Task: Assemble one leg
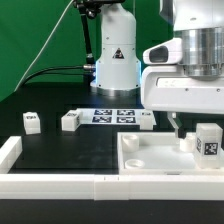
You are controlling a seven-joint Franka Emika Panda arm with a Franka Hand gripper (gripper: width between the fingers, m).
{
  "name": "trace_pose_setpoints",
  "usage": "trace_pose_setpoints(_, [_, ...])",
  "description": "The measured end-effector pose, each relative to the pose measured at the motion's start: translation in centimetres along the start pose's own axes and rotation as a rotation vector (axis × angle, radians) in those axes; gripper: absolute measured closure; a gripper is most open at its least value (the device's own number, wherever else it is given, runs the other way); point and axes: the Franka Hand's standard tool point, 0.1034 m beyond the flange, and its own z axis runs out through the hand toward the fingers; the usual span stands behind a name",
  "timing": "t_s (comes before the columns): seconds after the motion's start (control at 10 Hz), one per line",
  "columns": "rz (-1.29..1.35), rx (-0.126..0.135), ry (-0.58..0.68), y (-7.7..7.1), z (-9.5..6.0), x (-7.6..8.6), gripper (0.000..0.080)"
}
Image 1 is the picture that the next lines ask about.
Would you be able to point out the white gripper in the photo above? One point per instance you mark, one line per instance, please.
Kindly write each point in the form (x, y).
(166, 88)

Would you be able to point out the white square table top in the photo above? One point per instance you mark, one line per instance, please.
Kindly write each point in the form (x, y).
(160, 153)

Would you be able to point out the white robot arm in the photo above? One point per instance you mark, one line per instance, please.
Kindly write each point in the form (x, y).
(184, 74)

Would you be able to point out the white U-shaped fence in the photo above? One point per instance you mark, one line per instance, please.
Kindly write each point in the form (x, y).
(102, 187)

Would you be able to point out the sheet of fiducial tags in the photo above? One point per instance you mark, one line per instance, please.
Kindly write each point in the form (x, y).
(109, 116)

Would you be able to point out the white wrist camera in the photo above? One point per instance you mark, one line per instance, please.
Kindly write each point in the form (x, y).
(169, 52)

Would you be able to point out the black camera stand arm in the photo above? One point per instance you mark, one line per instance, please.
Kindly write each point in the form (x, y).
(89, 9)

